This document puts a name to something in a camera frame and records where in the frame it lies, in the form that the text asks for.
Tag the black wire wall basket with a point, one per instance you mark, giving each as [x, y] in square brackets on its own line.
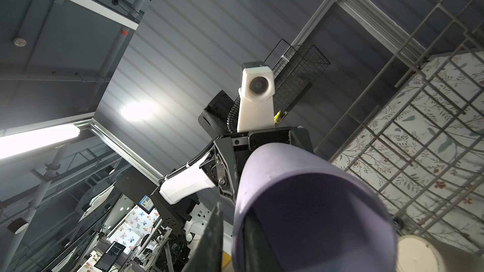
[296, 68]

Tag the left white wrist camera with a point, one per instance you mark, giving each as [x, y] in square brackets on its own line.
[256, 107]

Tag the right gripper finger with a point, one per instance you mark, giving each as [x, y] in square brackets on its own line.
[209, 254]

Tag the beige plastic cup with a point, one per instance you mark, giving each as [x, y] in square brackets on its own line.
[420, 254]

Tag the grey wire dish rack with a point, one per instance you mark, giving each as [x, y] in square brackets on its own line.
[446, 27]

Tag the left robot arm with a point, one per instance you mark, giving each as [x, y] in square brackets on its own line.
[188, 180]

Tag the floral table mat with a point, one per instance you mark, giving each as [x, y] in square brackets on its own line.
[422, 154]

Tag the purple plastic cup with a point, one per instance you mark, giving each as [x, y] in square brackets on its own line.
[315, 216]

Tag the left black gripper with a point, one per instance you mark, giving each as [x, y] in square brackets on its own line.
[229, 153]

